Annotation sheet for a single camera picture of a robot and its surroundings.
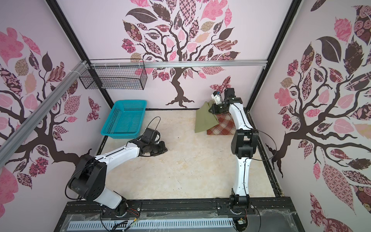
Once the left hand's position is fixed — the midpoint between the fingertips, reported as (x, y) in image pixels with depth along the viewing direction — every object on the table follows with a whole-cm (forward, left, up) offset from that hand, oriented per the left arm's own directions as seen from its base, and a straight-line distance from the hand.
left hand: (167, 152), depth 88 cm
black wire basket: (+44, +27, +28) cm, 59 cm away
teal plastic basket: (+33, +38, -6) cm, 50 cm away
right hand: (+27, -30, +12) cm, 42 cm away
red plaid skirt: (+24, -43, -4) cm, 49 cm away
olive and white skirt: (+27, -26, 0) cm, 37 cm away
